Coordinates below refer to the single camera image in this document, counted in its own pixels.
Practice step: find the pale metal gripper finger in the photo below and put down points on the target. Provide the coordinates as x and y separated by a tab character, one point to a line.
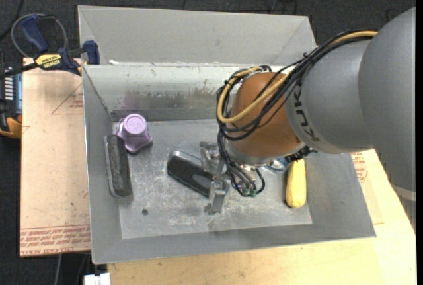
210	156
218	192

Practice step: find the black glossy oblong case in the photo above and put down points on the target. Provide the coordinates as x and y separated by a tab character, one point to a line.
188	173

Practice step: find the grey metal bin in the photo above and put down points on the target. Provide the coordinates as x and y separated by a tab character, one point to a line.
172	211

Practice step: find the yellow toy corn cob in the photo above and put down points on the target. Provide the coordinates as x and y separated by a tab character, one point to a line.
296	186

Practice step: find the purple plastic cup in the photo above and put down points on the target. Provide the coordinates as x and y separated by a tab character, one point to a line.
133	133

